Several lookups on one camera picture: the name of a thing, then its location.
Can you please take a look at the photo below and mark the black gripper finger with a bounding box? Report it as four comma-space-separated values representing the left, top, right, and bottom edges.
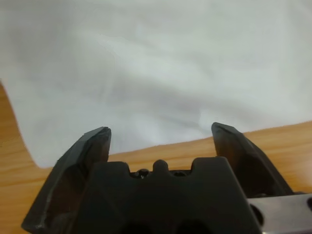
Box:
210, 121, 293, 198
20, 126, 112, 234

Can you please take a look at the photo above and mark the white T-shirt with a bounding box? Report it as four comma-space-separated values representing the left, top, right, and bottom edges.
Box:
0, 0, 312, 169

